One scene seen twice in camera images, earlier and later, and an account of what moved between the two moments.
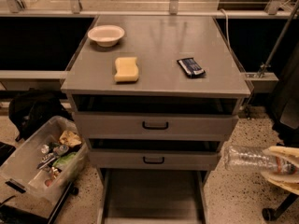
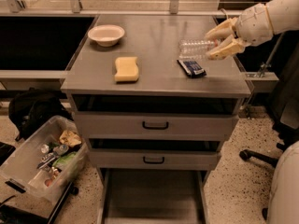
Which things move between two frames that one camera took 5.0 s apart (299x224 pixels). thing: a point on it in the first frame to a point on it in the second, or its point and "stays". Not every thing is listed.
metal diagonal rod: (278, 39) stays
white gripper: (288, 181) to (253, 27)
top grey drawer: (161, 117) stays
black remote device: (192, 68) stays
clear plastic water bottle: (256, 158) to (195, 49)
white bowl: (106, 35) stays
